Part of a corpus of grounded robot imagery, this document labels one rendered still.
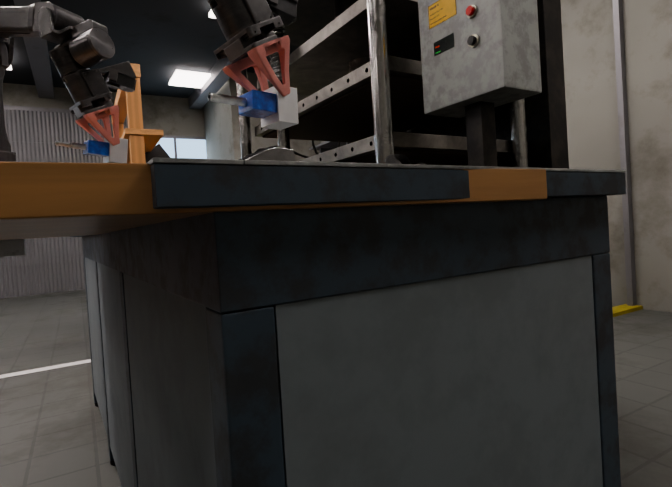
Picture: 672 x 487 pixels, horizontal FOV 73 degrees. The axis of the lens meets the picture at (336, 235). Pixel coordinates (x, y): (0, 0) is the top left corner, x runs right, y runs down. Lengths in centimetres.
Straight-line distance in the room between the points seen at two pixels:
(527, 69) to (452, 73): 20
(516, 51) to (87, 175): 117
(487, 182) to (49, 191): 44
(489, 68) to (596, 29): 298
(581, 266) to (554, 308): 9
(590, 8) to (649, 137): 112
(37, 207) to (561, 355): 65
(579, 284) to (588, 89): 350
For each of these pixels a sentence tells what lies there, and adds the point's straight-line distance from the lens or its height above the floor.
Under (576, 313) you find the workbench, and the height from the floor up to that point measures 59.
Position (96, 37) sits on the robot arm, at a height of 113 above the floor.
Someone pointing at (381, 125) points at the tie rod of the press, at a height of 104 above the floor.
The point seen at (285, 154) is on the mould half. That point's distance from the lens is 111.
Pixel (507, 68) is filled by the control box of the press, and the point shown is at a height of 112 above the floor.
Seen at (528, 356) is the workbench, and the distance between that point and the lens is 68.
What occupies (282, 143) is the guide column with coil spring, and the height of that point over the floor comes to 113.
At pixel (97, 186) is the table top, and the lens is 38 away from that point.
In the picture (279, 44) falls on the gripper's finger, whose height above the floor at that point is 100.
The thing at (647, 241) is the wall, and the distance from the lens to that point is 393.
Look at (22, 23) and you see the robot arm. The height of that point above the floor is 119.
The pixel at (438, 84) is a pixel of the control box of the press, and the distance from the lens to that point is 146.
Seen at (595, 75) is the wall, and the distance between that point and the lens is 420.
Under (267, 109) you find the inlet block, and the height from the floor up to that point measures 91.
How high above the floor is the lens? 74
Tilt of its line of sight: 1 degrees down
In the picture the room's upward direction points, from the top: 4 degrees counter-clockwise
